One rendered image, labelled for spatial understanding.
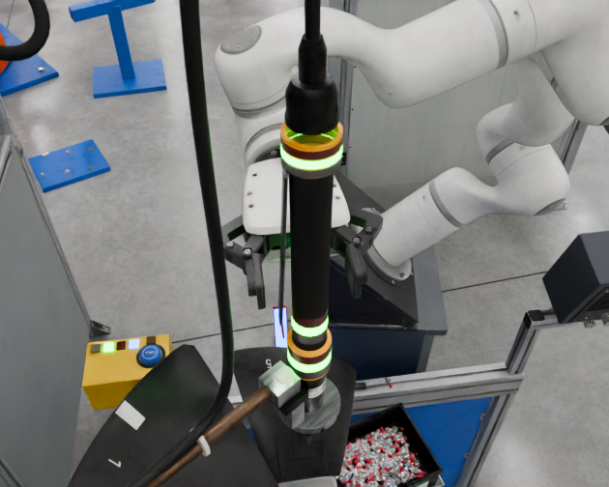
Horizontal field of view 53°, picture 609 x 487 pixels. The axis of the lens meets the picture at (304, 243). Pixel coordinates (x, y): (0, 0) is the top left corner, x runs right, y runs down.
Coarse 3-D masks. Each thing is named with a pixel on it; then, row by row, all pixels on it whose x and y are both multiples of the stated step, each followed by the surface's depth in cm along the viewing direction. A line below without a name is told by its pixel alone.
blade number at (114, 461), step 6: (114, 450) 68; (108, 456) 67; (114, 456) 68; (120, 456) 68; (102, 462) 67; (108, 462) 67; (114, 462) 68; (120, 462) 68; (126, 462) 68; (108, 468) 67; (114, 468) 67; (120, 468) 68; (120, 474) 68
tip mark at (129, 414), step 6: (126, 402) 70; (120, 408) 69; (126, 408) 70; (132, 408) 70; (120, 414) 69; (126, 414) 69; (132, 414) 70; (138, 414) 70; (126, 420) 69; (132, 420) 70; (138, 420) 70; (132, 426) 69; (138, 426) 70
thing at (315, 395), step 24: (312, 48) 37; (312, 72) 38; (288, 96) 39; (312, 96) 38; (336, 96) 39; (288, 120) 40; (312, 120) 39; (336, 120) 41; (312, 384) 62; (312, 408) 65
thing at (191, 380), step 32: (192, 352) 76; (160, 384) 73; (192, 384) 75; (160, 416) 71; (192, 416) 73; (96, 448) 67; (128, 448) 69; (160, 448) 70; (224, 448) 74; (256, 448) 76; (96, 480) 66; (128, 480) 68; (192, 480) 71; (224, 480) 73; (256, 480) 75
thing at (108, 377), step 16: (144, 336) 120; (160, 336) 120; (112, 352) 117; (128, 352) 117; (96, 368) 115; (112, 368) 115; (128, 368) 115; (144, 368) 115; (96, 384) 113; (112, 384) 113; (128, 384) 114; (96, 400) 116; (112, 400) 117
